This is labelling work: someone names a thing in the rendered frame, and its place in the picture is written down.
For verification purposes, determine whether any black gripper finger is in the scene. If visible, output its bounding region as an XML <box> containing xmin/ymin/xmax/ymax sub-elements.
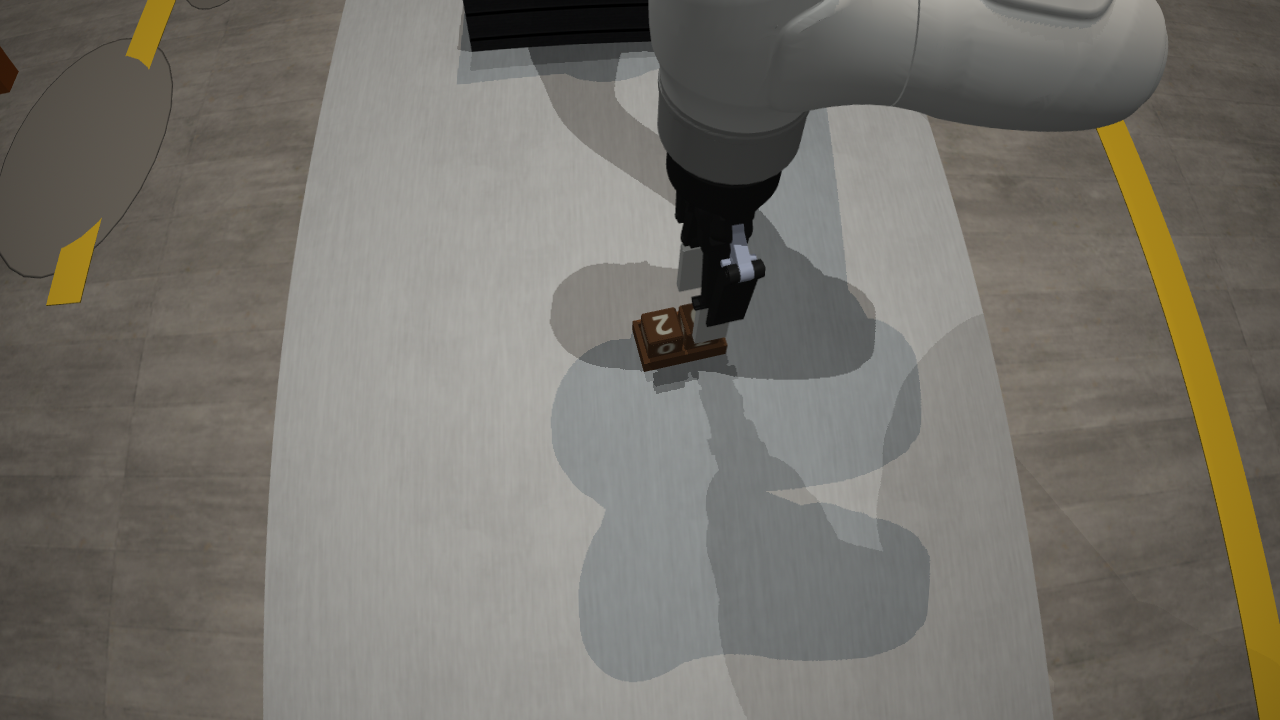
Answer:
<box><xmin>675</xmin><ymin>191</ymin><xmax>703</xmax><ymax>292</ymax></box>
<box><xmin>691</xmin><ymin>208</ymin><xmax>765</xmax><ymax>345</ymax></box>

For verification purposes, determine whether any brown wooden tray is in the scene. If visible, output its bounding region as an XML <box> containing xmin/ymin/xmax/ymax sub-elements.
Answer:
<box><xmin>632</xmin><ymin>319</ymin><xmax>728</xmax><ymax>372</ymax></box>

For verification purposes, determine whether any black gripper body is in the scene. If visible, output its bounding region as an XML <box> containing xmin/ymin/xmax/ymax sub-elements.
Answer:
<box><xmin>666</xmin><ymin>152</ymin><xmax>782</xmax><ymax>243</ymax></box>

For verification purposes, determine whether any brown calendar cube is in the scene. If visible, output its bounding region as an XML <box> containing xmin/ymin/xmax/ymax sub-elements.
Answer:
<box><xmin>678</xmin><ymin>304</ymin><xmax>719</xmax><ymax>350</ymax></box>
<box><xmin>641</xmin><ymin>307</ymin><xmax>684</xmax><ymax>357</ymax></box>

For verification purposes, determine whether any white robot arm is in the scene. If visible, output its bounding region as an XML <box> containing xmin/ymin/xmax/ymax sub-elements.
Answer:
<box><xmin>649</xmin><ymin>0</ymin><xmax>1169</xmax><ymax>184</ymax></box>

